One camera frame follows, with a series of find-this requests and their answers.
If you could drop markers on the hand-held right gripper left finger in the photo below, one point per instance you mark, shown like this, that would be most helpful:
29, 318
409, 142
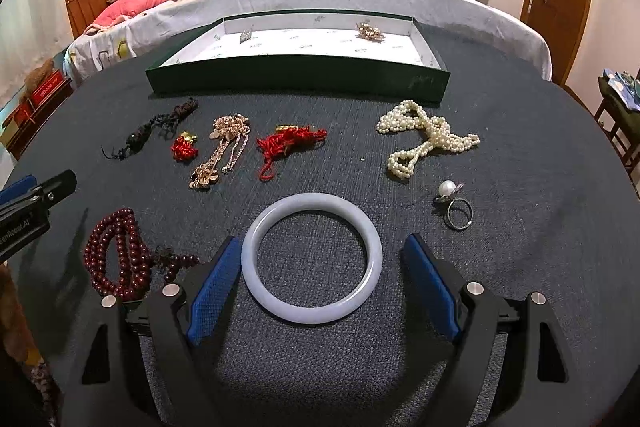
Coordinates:
215, 294

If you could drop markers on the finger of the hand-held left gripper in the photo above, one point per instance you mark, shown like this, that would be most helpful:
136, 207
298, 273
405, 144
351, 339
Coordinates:
52, 191
17, 189

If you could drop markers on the green jewelry box tray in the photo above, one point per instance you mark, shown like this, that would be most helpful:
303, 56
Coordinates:
300, 67

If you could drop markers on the red gift box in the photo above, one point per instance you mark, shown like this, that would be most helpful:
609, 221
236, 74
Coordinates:
42, 94

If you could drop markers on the gold brooch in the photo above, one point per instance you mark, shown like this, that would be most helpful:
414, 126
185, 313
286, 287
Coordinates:
369, 31

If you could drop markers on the dark grey tablecloth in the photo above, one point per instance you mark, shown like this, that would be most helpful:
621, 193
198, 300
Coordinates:
500, 227

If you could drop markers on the wooden chair with green bag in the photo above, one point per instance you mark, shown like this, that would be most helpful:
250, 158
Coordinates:
620, 107

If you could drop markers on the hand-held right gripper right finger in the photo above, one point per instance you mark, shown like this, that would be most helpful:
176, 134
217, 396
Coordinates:
432, 294

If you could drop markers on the small silver brooch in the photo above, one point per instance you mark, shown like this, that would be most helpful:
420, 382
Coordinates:
245, 36

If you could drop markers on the brown teddy bear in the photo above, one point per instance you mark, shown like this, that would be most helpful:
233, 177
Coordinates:
39, 74

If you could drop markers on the small red bead charm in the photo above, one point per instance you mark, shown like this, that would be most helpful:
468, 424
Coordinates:
182, 149

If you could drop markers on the white jade bangle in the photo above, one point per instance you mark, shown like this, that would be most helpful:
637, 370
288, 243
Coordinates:
260, 257

